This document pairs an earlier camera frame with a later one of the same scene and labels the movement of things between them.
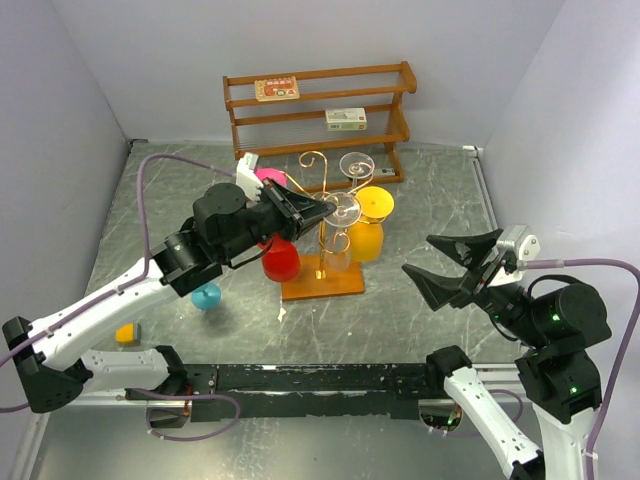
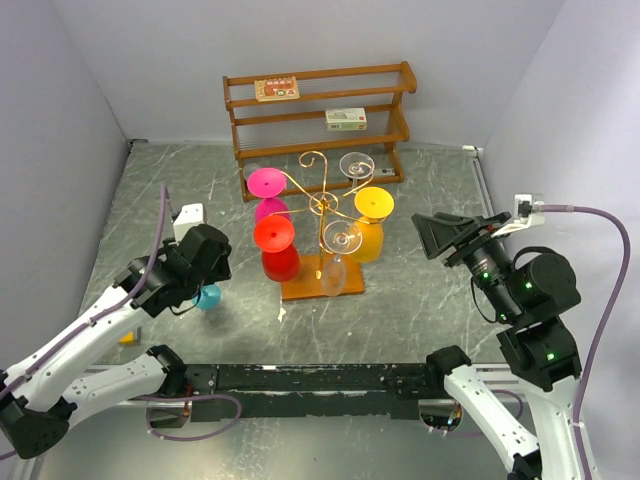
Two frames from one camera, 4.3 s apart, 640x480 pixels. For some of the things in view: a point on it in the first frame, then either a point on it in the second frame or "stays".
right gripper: x=437 y=288 to x=439 y=232
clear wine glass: x=336 y=238 to x=340 y=237
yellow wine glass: x=366 y=238 stays
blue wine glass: x=207 y=297 stays
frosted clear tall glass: x=356 y=165 stays
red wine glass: x=281 y=260 stays
